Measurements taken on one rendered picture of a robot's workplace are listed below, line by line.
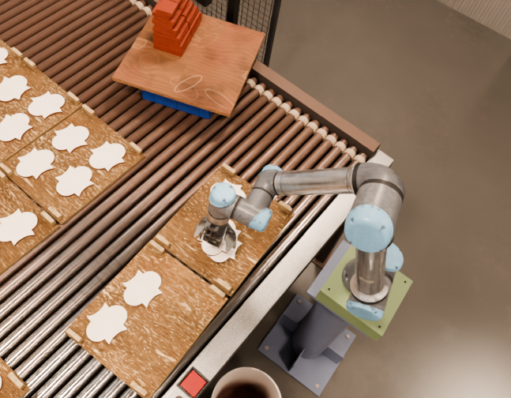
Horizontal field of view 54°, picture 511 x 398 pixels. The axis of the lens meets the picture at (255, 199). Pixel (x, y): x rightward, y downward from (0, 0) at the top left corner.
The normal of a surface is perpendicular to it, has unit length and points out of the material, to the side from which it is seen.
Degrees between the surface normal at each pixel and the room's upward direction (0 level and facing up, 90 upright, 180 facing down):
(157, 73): 0
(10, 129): 0
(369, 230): 82
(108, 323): 0
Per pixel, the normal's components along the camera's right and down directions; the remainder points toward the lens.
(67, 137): 0.11, -0.50
